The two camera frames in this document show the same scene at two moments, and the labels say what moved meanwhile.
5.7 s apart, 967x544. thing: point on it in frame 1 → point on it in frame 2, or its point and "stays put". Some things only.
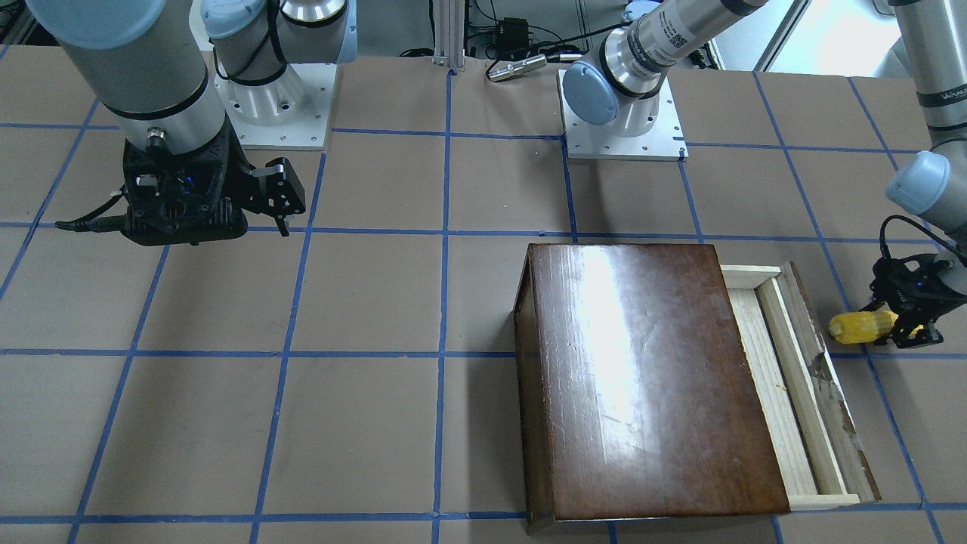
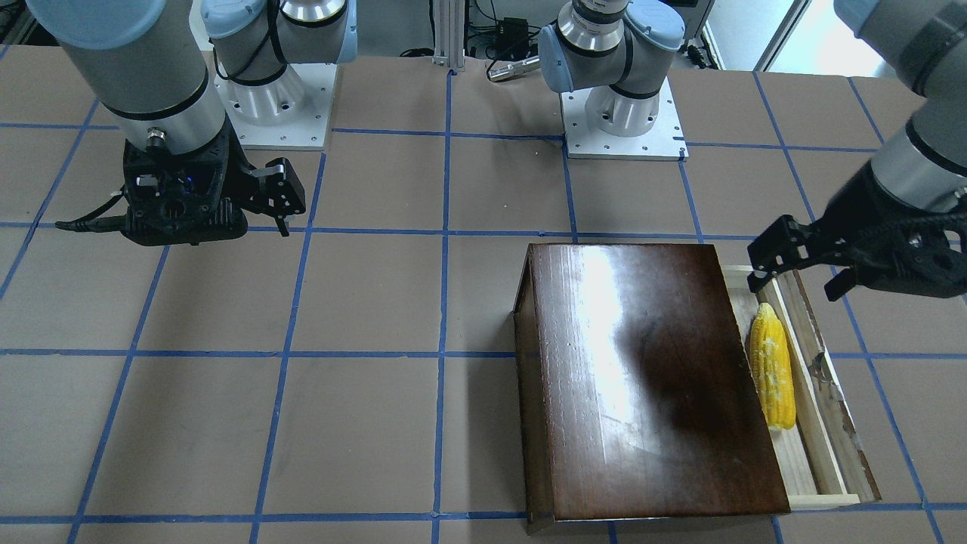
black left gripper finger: x=910 y=333 → x=840 y=283
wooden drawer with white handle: x=814 y=440 stays put
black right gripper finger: x=282 y=192 stays put
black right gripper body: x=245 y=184 stays put
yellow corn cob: x=863 y=326 → x=771 y=367
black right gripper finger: x=282 y=225 stays put
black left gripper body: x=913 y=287 → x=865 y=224
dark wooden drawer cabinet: x=636 y=397 stays put
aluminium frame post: x=449 y=33 stays put
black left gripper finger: x=878 y=301 → x=786 y=243
